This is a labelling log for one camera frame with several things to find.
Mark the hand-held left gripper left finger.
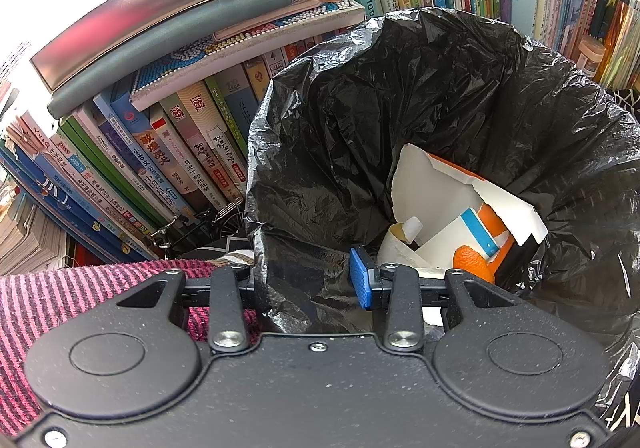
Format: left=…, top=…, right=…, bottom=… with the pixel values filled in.
left=117, top=264, right=258, bottom=355

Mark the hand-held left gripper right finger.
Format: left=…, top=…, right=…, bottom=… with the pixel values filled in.
left=349, top=246, right=521, bottom=355

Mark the orange and white cardboard box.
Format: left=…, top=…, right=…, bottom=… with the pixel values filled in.
left=390, top=144, right=548, bottom=286

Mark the orange peel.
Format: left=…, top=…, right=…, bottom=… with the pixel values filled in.
left=452, top=244, right=496, bottom=285

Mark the black trash bag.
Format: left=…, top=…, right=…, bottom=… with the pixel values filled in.
left=245, top=7, right=640, bottom=434

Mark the row of leaning books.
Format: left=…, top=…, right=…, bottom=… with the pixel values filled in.
left=0, top=35, right=301, bottom=265

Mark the row of thin picture books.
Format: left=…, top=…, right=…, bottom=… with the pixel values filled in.
left=595, top=0, right=640, bottom=89

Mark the miniature black bicycle model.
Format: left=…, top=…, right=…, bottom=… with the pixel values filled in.
left=147, top=205, right=251, bottom=259

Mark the pink striped cloth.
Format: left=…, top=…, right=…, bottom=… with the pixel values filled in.
left=0, top=258, right=261, bottom=429

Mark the stack of magazines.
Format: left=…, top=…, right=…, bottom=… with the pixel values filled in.
left=0, top=188, right=68, bottom=275

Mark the silver flat box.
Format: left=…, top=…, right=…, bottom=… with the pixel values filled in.
left=30, top=0, right=217, bottom=94

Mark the black and white patterned cloth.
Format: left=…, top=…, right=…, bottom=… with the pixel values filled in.
left=180, top=88, right=640, bottom=439

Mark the small white jar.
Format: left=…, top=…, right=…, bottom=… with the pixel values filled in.
left=579, top=39, right=608, bottom=79

